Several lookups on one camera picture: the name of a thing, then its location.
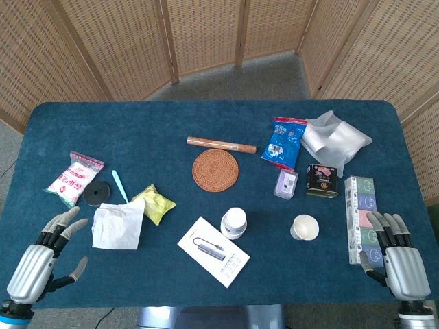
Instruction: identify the bamboo folding screen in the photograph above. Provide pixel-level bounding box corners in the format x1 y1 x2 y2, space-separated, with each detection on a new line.
0 0 439 206

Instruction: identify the black luncheon meat can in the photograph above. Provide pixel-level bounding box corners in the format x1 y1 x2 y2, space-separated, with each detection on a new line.
305 163 339 199

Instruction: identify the white crumpled tissue paper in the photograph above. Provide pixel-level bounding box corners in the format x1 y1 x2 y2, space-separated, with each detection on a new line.
91 197 146 250

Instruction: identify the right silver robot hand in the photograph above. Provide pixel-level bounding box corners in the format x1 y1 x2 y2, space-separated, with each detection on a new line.
359 210 432 303

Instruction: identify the purple box in clear case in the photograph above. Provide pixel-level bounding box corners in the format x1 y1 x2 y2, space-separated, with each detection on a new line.
273 168 299 201

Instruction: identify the translucent plastic bag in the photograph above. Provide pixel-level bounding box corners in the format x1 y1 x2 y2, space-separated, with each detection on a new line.
300 110 373 178

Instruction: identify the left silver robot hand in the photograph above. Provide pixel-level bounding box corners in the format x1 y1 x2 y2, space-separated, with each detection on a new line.
5 205 89 304

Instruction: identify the blue snack bag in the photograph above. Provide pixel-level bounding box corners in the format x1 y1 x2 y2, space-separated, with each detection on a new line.
260 117 307 172

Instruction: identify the light blue plastic spoon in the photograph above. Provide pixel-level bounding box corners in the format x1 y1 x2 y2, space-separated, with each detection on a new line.
111 169 130 204

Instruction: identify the white and red sugar bag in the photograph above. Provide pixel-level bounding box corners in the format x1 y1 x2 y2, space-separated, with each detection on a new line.
44 151 105 210

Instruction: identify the yellow-green snack bag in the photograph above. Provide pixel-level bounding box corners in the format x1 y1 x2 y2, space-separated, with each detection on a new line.
131 184 177 226

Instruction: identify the white USB hub box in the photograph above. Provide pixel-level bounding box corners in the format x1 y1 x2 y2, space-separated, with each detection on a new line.
177 215 251 289

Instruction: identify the white floral paper cup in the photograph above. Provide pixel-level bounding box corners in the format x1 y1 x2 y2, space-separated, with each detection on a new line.
289 214 320 241

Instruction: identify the stack of paper cups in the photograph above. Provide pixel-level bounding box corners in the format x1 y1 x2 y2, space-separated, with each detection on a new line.
220 207 248 241

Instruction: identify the brown wooden stick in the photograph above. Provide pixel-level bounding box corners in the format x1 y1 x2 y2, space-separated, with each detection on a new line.
186 136 257 155

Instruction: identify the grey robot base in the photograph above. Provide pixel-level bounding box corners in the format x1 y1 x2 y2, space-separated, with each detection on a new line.
137 304 285 329

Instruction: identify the black round disc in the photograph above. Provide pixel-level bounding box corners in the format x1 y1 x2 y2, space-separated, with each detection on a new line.
82 180 112 207

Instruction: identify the black floor cable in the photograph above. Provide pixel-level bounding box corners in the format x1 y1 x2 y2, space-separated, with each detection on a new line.
94 307 116 329

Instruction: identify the multicolour tissue pack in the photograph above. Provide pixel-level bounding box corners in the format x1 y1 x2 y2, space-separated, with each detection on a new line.
344 175 385 267

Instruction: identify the round woven rattan coaster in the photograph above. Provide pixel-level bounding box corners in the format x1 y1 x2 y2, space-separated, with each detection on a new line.
191 149 239 191

